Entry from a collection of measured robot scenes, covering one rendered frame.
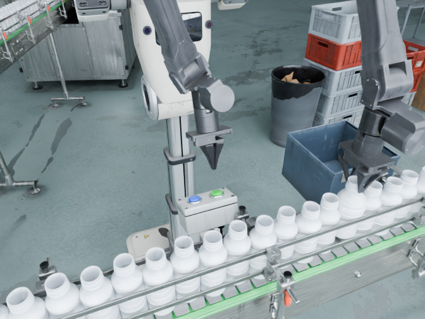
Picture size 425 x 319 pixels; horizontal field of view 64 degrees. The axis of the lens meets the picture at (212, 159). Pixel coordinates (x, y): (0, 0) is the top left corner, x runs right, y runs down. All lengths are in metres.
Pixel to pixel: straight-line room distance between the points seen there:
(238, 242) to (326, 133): 0.98
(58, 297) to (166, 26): 0.53
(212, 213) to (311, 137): 0.84
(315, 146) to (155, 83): 0.82
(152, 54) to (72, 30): 3.27
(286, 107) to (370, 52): 2.25
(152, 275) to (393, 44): 0.61
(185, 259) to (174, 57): 0.41
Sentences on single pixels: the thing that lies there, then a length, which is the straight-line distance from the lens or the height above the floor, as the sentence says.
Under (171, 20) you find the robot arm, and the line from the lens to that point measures 0.69.
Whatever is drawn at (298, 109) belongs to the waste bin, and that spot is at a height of 0.41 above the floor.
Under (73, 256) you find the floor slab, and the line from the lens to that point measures 2.33.
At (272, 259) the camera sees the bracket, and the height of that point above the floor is 1.11.
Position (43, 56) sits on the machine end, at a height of 0.42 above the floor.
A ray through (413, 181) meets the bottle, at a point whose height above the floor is 1.16.
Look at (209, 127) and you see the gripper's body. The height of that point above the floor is 1.29.
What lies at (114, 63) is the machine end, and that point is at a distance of 4.32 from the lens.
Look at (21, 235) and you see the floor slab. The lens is 2.60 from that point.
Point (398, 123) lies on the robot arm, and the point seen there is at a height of 1.38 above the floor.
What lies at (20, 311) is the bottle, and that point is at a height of 1.15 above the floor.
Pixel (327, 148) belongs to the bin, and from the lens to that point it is 1.67.
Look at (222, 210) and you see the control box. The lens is 0.85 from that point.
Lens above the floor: 1.68
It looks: 35 degrees down
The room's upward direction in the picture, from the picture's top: straight up
